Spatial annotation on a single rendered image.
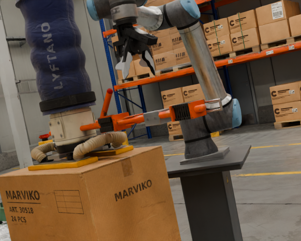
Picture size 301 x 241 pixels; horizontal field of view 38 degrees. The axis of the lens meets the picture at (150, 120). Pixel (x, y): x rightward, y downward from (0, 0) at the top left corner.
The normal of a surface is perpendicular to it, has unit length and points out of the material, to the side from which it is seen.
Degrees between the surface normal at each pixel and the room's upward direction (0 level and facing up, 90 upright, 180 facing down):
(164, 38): 90
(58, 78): 73
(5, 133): 90
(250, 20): 91
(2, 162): 90
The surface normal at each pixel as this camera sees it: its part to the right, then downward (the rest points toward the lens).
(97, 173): 0.72, -0.11
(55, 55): 0.04, -0.31
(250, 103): -0.61, 0.16
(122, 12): -0.15, 0.09
